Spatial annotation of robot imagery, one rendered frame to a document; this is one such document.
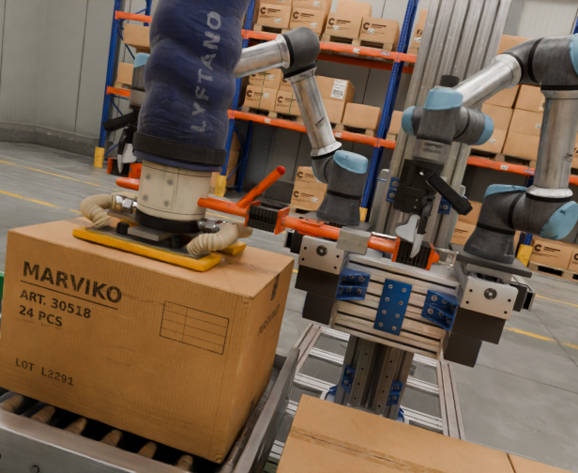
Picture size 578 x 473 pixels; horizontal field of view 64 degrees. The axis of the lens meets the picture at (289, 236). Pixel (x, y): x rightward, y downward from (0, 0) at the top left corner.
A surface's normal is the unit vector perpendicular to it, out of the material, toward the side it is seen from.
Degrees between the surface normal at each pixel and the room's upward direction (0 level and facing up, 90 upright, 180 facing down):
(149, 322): 90
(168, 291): 90
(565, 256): 90
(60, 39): 90
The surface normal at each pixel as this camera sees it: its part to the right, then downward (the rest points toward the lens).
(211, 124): 0.68, 0.08
